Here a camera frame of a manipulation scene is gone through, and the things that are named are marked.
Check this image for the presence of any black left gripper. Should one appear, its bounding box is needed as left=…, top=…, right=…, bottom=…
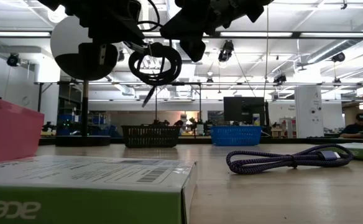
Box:
left=38, top=0, right=145, bottom=73

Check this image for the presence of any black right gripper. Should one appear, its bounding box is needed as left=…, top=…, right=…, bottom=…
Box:
left=161, top=0, right=274, bottom=62

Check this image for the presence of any black USB cable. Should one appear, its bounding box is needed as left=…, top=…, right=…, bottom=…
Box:
left=124, top=40, right=183, bottom=108

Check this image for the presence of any purple braided cable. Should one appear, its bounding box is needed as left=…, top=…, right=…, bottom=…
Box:
left=226, top=143, right=354, bottom=175

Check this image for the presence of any red plastic bin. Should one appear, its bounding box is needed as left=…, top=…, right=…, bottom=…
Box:
left=0, top=94, right=45, bottom=164

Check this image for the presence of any white globe table lamp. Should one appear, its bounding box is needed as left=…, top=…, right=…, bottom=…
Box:
left=50, top=15, right=120, bottom=147

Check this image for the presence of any black computer monitor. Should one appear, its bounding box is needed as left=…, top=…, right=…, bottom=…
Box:
left=223, top=96, right=266, bottom=127

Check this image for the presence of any black mesh basket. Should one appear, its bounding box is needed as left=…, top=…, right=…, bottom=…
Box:
left=121, top=124, right=182, bottom=149

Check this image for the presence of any blue mesh basket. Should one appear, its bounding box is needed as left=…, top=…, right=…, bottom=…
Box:
left=210, top=125, right=262, bottom=146

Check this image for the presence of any white building column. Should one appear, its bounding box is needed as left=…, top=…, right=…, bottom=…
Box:
left=294, top=85, right=324, bottom=139

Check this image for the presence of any person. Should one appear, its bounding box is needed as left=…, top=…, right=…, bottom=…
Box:
left=339, top=113, right=363, bottom=139

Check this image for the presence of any black overhead camera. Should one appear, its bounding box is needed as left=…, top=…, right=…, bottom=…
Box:
left=218, top=39, right=235, bottom=63

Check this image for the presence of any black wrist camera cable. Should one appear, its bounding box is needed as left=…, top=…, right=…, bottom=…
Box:
left=137, top=0, right=162, bottom=32

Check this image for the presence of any black aluminium rig frame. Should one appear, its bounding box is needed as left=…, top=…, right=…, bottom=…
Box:
left=0, top=30, right=363, bottom=146

